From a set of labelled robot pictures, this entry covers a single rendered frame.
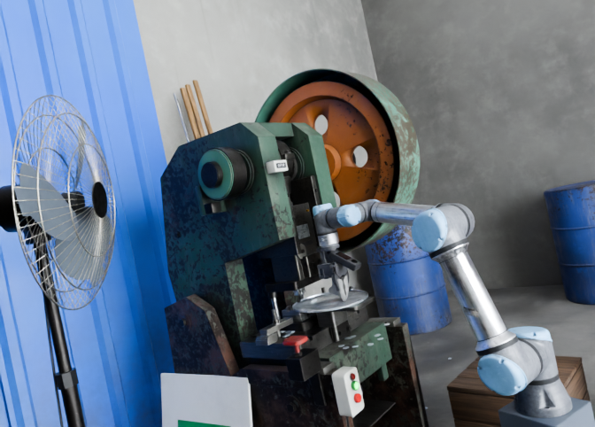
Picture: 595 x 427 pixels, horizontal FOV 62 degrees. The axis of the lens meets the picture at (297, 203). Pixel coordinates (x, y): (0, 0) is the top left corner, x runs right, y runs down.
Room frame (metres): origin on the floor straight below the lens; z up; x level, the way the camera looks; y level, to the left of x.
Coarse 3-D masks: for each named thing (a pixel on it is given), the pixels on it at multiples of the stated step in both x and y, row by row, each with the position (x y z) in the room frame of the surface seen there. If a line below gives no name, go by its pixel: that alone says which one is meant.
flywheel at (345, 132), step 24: (288, 96) 2.27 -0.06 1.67; (312, 96) 2.18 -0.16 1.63; (336, 96) 2.10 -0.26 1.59; (360, 96) 2.03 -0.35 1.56; (288, 120) 2.32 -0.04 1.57; (312, 120) 2.25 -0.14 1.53; (336, 120) 2.16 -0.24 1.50; (360, 120) 2.09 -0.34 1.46; (384, 120) 1.99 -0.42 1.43; (336, 144) 2.18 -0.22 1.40; (360, 144) 2.10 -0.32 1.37; (384, 144) 2.00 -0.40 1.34; (336, 168) 2.17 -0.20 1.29; (360, 168) 2.12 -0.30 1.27; (384, 168) 2.01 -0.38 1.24; (336, 192) 2.21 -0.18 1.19; (360, 192) 2.13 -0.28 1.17; (384, 192) 2.02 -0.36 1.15
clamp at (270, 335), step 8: (272, 312) 1.81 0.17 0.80; (280, 320) 1.86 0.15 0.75; (288, 320) 1.84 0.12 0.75; (264, 328) 1.79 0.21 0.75; (272, 328) 1.77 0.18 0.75; (280, 328) 1.80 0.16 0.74; (264, 336) 1.75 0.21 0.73; (272, 336) 1.75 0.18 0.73; (280, 336) 1.81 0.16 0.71; (256, 344) 1.77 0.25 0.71; (264, 344) 1.74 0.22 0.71
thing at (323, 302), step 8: (312, 296) 1.99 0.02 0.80; (320, 296) 1.98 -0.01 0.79; (328, 296) 1.95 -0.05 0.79; (336, 296) 1.90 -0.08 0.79; (352, 296) 1.87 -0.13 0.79; (360, 296) 1.85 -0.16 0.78; (296, 304) 1.91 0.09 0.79; (304, 304) 1.89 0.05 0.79; (312, 304) 1.86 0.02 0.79; (320, 304) 1.82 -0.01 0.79; (328, 304) 1.80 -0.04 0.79; (336, 304) 1.79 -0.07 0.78; (344, 304) 1.77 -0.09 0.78; (352, 304) 1.73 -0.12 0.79; (304, 312) 1.76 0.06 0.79; (312, 312) 1.74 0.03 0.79; (320, 312) 1.73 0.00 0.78
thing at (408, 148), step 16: (288, 80) 2.21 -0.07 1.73; (304, 80) 2.28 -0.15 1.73; (320, 80) 2.31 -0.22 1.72; (336, 80) 2.25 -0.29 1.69; (352, 80) 2.20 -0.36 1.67; (368, 80) 2.07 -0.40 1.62; (272, 96) 2.29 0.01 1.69; (384, 96) 2.00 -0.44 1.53; (272, 112) 2.40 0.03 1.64; (400, 112) 2.02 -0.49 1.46; (400, 128) 1.96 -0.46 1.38; (400, 144) 1.93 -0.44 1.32; (416, 144) 2.04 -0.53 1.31; (400, 160) 1.92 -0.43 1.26; (416, 160) 2.03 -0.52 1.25; (400, 176) 1.93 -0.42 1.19; (416, 176) 2.05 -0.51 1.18; (400, 192) 1.97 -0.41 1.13; (384, 224) 2.02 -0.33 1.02; (352, 240) 2.31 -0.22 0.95; (368, 240) 2.06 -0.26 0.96
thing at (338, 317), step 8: (360, 304) 1.73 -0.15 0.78; (328, 312) 1.80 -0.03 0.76; (336, 312) 1.82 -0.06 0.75; (344, 312) 1.85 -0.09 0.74; (320, 320) 1.83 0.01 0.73; (328, 320) 1.81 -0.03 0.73; (336, 320) 1.81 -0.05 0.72; (344, 320) 1.85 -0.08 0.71; (336, 328) 1.80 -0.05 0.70; (344, 328) 1.84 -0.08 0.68; (336, 336) 1.80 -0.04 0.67; (344, 336) 1.83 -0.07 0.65
